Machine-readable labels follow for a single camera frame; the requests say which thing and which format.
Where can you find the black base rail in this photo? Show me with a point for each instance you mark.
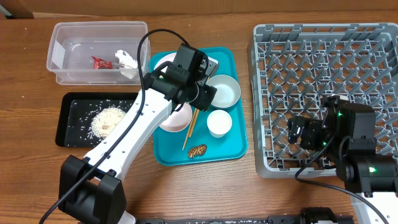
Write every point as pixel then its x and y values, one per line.
pixel 307 215

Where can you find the rice pile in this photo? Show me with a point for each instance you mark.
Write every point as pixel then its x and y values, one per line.
pixel 104 122

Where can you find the red snack wrapper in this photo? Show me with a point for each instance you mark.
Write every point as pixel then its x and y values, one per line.
pixel 101 64

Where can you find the black tray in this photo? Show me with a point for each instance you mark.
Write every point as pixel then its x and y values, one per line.
pixel 79 109

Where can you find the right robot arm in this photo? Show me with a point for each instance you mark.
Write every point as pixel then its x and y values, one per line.
pixel 346 136

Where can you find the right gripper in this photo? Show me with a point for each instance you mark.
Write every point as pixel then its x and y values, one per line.
pixel 310 126

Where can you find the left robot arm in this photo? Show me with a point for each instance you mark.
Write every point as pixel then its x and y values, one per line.
pixel 91 188

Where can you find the clear plastic bin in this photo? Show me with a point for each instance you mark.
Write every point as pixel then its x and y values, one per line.
pixel 73 44

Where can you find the brown food scrap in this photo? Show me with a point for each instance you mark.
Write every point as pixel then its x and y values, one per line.
pixel 197 151

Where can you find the grey dishwasher rack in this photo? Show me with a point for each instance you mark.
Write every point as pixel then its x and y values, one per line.
pixel 293 66

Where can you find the white napkin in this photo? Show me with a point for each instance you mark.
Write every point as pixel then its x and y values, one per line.
pixel 128 65

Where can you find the wooden chopstick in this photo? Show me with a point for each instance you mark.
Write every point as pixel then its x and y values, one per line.
pixel 193 122
pixel 186 139

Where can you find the white cup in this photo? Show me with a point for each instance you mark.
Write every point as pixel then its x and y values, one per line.
pixel 219 123

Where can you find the teal plastic tray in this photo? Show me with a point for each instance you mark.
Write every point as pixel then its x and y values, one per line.
pixel 168 146

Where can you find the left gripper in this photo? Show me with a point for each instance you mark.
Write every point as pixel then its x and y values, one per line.
pixel 204 83

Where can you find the pink bowl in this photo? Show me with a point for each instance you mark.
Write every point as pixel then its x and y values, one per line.
pixel 178 120

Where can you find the grey-white bowl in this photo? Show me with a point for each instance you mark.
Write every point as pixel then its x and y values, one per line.
pixel 228 91

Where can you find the large white plate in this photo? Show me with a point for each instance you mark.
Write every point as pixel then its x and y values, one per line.
pixel 168 58

